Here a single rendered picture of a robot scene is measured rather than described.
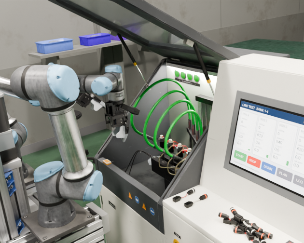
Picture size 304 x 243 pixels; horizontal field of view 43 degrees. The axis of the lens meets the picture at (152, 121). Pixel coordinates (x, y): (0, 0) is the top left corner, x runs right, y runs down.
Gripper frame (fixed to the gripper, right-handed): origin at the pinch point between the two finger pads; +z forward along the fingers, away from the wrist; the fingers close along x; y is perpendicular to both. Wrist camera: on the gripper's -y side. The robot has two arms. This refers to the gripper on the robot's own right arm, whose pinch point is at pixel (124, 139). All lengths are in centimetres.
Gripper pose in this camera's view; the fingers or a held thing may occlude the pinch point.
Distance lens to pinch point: 180.8
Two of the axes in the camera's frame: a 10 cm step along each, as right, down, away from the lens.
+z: 0.7, 9.4, 3.4
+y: -8.3, 2.5, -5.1
